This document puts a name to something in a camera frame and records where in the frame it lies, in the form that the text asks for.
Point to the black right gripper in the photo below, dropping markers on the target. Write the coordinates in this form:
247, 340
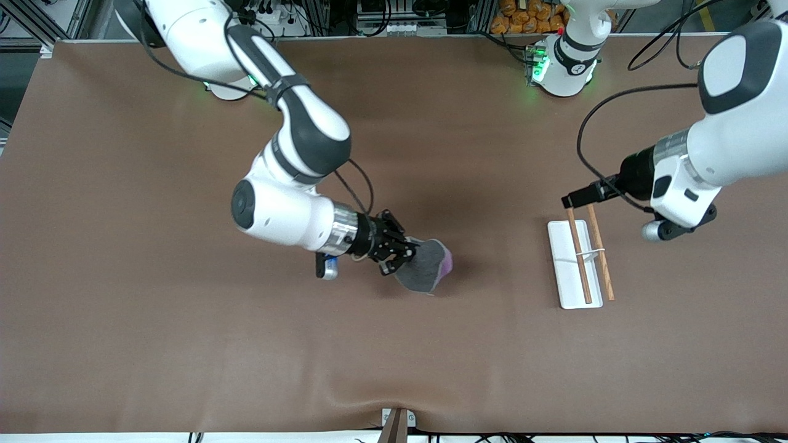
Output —
372, 238

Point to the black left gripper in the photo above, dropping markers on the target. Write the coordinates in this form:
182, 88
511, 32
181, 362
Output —
634, 171

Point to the grey and purple towel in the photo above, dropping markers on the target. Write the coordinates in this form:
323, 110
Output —
425, 271

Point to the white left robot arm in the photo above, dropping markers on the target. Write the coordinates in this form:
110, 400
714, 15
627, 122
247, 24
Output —
751, 135

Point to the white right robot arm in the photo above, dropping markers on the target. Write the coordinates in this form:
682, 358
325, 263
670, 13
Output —
283, 209

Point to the white rack with wooden bars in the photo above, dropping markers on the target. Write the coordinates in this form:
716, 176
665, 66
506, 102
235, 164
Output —
563, 271

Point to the pile of orange packets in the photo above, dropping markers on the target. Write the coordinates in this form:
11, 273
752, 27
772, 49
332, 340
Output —
523, 18

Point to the brown table mat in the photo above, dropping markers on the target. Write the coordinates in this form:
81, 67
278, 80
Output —
184, 307

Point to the grey metal clamp bracket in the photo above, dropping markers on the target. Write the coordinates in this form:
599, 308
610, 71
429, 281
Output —
411, 419

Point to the brown wooden post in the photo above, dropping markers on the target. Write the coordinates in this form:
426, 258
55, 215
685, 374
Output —
394, 431

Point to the aluminium frame profile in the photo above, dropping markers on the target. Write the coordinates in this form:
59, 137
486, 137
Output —
763, 6
37, 18

